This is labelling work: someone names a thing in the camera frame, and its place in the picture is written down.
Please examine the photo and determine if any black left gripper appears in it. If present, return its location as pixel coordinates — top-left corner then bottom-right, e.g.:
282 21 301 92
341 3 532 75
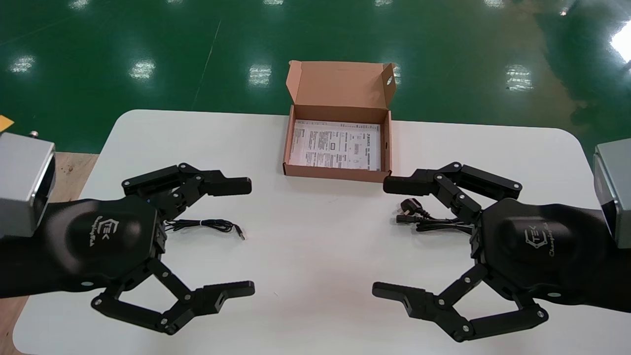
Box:
42 163 256 336

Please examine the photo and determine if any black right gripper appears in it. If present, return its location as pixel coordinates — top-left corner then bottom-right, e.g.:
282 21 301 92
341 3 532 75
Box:
372 162 610 343

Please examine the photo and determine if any thin black USB cable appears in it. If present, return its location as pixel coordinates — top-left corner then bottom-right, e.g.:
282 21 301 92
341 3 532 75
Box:
164 218 246 241

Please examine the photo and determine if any thick black power cord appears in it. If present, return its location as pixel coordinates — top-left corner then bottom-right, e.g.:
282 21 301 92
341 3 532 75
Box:
396 198 477 234

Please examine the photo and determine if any open brown cardboard box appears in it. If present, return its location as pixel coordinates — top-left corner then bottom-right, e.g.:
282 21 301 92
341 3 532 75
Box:
282 60 397 183

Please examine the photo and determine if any white printed instruction sheet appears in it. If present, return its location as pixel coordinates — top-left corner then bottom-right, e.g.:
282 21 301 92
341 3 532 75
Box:
289 120 382 172

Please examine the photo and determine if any wooden board platform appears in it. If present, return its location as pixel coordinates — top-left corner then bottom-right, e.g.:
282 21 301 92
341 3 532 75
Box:
0 152 100 355

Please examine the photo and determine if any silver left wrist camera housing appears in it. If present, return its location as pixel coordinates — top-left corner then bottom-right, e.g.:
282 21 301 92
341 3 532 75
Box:
0 130 56 239

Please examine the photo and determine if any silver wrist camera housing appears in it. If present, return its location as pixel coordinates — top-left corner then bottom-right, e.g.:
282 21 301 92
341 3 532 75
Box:
594 139 631 249
0 130 56 239

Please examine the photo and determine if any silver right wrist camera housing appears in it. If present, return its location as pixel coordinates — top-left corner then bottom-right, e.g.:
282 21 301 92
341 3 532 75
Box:
594 139 631 249

